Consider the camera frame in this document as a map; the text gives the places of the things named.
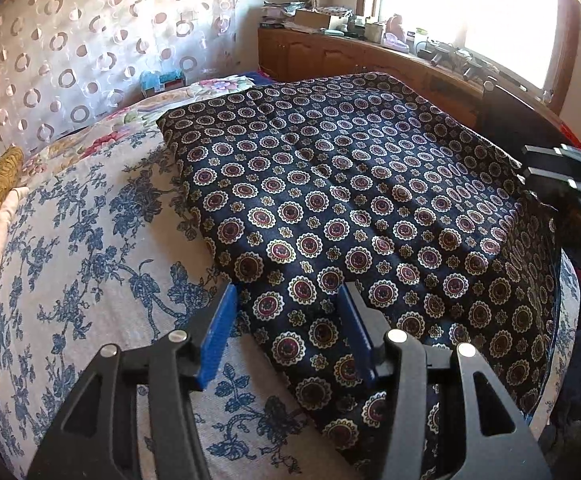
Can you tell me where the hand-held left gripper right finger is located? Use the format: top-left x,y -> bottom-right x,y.
337,282 -> 553,480

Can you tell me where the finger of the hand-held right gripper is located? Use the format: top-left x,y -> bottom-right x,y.
523,144 -> 581,171
521,165 -> 581,196

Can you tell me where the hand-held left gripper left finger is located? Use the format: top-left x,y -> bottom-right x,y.
26,284 -> 239,480

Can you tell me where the navy medallion print garment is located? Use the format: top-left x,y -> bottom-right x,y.
156,71 -> 561,471

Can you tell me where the black chair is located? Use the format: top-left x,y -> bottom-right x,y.
480,79 -> 578,153

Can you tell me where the blue floral white bedspread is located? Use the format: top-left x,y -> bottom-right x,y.
0,127 -> 581,480

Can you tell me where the row of small cabinet clutter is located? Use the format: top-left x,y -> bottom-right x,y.
260,0 -> 556,101

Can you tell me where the bright window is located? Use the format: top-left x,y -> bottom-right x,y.
360,0 -> 581,106

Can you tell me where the pink floral blanket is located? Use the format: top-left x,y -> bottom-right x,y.
20,74 -> 261,171

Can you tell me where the light blue box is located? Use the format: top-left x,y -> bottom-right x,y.
139,69 -> 187,98

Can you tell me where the wooden cabinet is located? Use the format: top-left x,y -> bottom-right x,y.
258,27 -> 571,131

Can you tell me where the cardboard box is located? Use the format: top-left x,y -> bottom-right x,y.
294,8 -> 332,30

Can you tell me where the white circle pattern curtain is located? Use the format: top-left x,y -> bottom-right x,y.
0,0 -> 251,161

